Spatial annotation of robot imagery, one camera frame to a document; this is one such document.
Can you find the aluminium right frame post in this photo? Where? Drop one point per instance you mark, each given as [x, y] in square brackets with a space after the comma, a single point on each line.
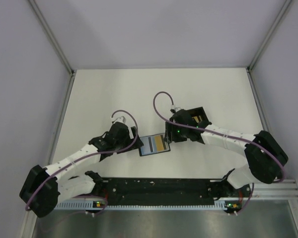
[270, 34]

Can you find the white slotted cable duct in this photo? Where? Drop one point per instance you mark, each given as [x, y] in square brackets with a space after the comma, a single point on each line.
[89, 205]

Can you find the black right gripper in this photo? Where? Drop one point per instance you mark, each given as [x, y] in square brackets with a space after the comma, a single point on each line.
[170, 134]

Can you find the aluminium left frame post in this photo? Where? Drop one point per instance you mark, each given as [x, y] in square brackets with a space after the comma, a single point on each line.
[50, 36]

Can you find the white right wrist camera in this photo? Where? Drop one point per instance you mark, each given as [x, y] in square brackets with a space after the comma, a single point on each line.
[174, 109]

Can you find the aluminium front rail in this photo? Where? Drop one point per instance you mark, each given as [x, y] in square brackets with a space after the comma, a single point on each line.
[286, 190]

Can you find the black plastic card tray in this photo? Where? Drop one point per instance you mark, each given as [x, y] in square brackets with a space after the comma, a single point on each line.
[200, 111]

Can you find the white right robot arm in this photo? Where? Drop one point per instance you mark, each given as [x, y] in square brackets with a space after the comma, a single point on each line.
[264, 156]

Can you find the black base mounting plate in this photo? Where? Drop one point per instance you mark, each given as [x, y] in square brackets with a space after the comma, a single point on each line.
[165, 191]

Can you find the grey blue card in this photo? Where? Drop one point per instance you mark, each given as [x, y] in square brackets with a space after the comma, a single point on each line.
[147, 148]

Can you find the aluminium frame post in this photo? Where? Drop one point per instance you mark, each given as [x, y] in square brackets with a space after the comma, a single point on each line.
[50, 36]
[270, 34]

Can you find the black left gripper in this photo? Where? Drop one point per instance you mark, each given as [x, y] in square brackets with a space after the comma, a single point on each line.
[137, 144]

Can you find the black leather card holder wallet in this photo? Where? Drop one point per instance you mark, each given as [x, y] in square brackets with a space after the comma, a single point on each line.
[154, 147]

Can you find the yellow card black stripe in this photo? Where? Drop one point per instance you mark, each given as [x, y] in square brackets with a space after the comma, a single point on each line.
[159, 143]

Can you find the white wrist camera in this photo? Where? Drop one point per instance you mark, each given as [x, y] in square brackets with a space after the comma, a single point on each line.
[174, 109]
[120, 119]

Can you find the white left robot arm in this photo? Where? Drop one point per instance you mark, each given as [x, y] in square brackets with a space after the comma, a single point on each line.
[46, 187]

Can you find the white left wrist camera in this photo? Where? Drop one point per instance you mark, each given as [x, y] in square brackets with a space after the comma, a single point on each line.
[120, 119]

